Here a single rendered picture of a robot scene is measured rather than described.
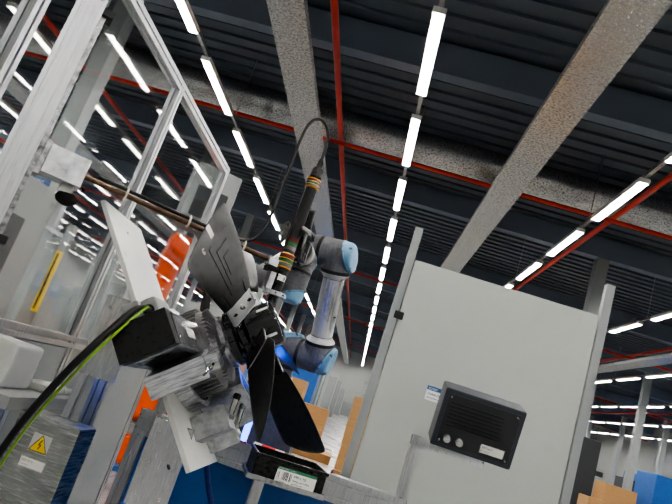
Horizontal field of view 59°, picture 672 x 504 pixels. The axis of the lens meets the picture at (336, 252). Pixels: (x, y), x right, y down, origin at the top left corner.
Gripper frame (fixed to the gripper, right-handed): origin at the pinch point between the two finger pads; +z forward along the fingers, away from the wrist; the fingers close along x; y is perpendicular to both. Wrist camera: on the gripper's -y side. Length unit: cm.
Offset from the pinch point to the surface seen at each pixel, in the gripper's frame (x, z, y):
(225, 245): 7.9, 27.6, 17.3
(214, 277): 7.4, 28.1, 25.4
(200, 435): 2, 12, 61
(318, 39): 177, -522, -402
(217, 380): 2.5, 12.4, 47.4
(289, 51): 165, -400, -299
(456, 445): -64, -38, 44
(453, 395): -59, -34, 30
